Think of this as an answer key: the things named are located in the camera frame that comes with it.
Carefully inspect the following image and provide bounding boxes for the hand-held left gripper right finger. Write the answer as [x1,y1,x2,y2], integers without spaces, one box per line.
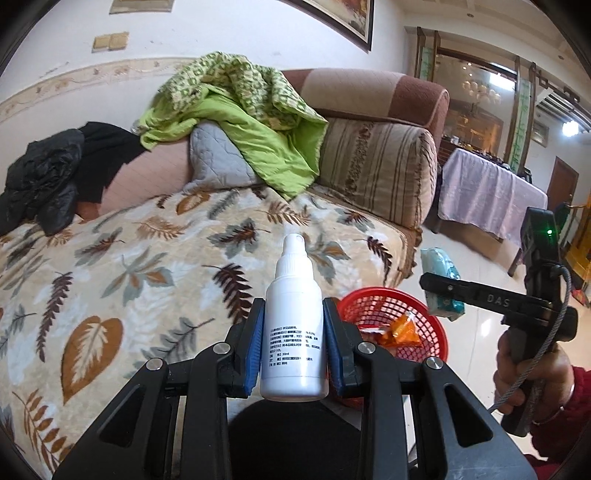
[322,298,537,480]

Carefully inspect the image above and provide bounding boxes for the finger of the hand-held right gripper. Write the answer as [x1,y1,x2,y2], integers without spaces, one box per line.
[419,272,556,320]

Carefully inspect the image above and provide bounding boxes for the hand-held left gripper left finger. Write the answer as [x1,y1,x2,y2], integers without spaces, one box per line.
[55,298,266,480]

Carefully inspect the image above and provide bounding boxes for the teal tissue packet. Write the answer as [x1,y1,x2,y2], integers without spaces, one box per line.
[420,248,465,320]

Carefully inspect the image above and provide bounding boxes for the white spray bottle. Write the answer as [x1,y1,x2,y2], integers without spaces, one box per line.
[259,233,329,401]

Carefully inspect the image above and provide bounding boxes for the orange foil pouch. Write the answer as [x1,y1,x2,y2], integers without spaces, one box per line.
[360,314,422,348]

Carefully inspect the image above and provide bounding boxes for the red plastic basket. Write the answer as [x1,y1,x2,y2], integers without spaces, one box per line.
[335,287,448,408]

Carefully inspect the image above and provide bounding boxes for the person's right forearm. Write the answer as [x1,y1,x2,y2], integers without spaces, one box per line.
[526,367,591,480]

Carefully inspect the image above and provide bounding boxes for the person's right hand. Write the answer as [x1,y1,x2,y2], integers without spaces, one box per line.
[493,338,576,428]

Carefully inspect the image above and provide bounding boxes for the brown door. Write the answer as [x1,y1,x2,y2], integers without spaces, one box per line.
[547,157,580,208]

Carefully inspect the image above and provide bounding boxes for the table with lilac cloth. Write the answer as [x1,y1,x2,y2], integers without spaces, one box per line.
[436,148,549,243]

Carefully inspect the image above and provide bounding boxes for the leaf-print blanket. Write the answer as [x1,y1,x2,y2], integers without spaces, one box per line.
[0,185,423,480]

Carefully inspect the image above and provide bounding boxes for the striped bolster cushion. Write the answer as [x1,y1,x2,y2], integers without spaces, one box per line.
[318,117,438,232]

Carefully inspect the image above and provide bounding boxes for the wooden glass partition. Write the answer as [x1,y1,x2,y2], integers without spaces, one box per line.
[413,25,591,185]

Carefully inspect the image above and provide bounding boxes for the grey quilted pillow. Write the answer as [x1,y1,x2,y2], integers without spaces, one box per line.
[182,122,264,195]

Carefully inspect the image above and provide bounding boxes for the green quilt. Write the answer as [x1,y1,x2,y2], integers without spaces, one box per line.
[139,53,328,201]

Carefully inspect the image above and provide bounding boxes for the brown pink sofa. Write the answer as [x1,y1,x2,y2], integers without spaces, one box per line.
[74,68,451,232]

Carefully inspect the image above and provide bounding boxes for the black cloth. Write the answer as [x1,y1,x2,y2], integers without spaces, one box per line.
[76,121,146,204]

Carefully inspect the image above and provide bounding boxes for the black puffer jacket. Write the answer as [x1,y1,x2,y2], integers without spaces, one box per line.
[0,128,86,237]

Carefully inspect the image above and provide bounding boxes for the grey cable loop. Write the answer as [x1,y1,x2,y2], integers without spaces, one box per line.
[489,265,573,414]

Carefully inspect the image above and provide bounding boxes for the dark framed wall picture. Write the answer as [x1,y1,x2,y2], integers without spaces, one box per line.
[281,0,376,52]

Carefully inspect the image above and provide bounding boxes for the small framed wall picture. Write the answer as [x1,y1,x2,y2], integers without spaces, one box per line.
[108,0,175,14]

